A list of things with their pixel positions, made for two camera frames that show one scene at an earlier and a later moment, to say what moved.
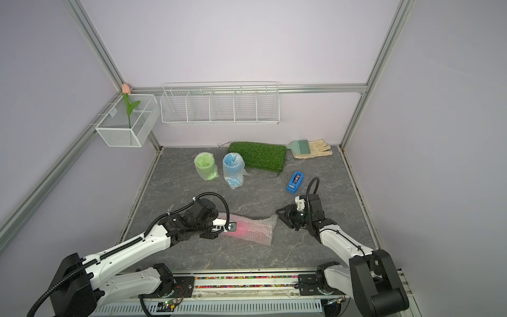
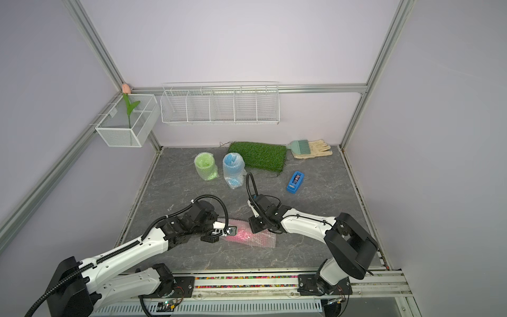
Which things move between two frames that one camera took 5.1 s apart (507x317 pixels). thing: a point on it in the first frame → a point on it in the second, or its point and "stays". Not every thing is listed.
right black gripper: [286, 215] → [251, 222]
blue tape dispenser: [295, 182] stays
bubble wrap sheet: [234, 172] stays
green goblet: [205, 166] stays
